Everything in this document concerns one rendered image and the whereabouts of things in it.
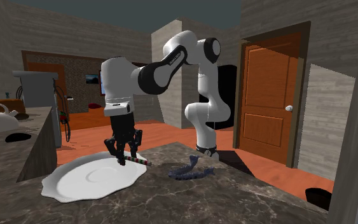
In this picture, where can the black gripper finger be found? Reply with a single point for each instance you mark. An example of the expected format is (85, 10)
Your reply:
(134, 149)
(119, 152)

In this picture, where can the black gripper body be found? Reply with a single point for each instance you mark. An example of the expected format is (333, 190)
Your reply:
(123, 125)

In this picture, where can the red green white striped pen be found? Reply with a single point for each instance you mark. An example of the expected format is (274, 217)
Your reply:
(140, 161)

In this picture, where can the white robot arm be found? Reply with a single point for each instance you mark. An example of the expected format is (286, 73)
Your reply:
(205, 105)

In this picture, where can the red cushion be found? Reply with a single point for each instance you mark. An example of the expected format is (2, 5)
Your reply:
(94, 106)

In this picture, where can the white wavy-edged plate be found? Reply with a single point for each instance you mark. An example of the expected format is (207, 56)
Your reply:
(82, 180)

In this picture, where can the grey tall appliance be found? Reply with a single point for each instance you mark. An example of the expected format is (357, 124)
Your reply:
(37, 93)

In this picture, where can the black round dish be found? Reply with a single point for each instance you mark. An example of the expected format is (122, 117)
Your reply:
(18, 137)

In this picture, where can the brown box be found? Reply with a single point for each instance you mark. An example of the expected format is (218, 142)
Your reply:
(9, 104)

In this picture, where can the orange panelled door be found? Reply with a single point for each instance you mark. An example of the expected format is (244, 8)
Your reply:
(268, 99)

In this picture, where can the black bin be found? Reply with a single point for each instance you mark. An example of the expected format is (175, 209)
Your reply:
(318, 198)

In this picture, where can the dark wall picture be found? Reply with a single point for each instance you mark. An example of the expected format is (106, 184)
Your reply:
(92, 78)

